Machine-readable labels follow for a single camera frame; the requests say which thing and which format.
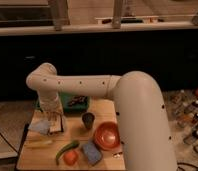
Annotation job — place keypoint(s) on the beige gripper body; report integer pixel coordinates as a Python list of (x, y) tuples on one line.
[(52, 112)]

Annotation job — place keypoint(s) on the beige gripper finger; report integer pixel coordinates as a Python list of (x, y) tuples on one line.
[(55, 127)]

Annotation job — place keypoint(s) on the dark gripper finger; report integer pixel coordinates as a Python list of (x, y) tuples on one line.
[(63, 124)]

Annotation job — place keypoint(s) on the white paper cup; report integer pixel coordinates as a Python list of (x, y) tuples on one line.
[(66, 124)]

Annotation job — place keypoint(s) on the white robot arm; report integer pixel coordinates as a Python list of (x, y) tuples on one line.
[(139, 105)]

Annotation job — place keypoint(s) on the small metal cup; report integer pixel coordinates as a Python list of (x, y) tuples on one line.
[(88, 120)]

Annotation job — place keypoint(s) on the green plastic tray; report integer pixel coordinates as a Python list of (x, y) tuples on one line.
[(64, 103)]

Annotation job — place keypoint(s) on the brown grape bunch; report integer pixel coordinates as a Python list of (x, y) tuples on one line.
[(77, 100)]

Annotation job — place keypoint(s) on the green chili pepper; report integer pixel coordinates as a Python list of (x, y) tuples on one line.
[(72, 145)]

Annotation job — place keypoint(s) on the orange tomato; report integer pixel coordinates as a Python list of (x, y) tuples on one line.
[(70, 157)]

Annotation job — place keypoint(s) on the blue sponge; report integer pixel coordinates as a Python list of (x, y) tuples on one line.
[(91, 152)]

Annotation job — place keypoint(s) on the orange bowl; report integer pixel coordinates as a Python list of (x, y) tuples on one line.
[(106, 136)]

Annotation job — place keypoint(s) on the metal spoon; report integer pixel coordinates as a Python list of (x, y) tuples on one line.
[(117, 155)]

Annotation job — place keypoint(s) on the wooden ladder rack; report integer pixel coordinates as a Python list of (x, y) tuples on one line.
[(84, 16)]

